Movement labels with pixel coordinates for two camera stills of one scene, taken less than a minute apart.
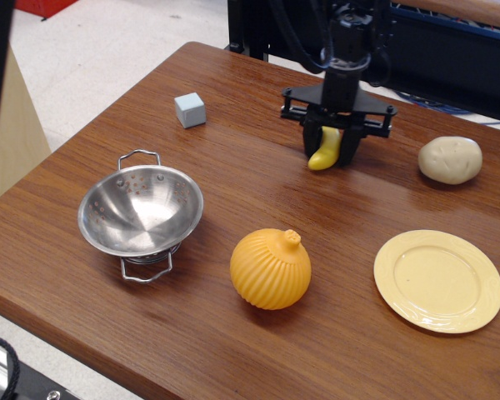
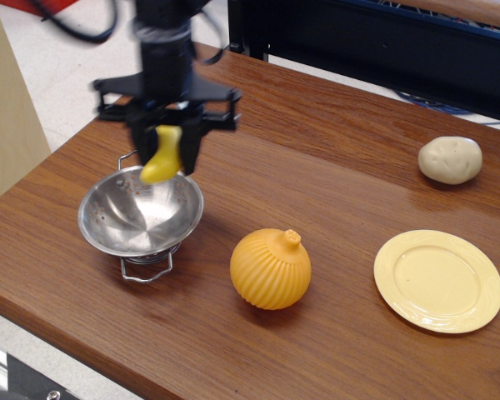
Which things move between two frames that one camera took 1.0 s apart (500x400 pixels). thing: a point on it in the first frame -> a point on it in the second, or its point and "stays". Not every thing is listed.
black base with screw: [32, 386] stays
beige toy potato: [450, 160] stays
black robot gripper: [338, 97] -> [165, 92]
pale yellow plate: [437, 282] stays
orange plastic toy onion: [270, 268] stays
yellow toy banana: [329, 150] -> [167, 162]
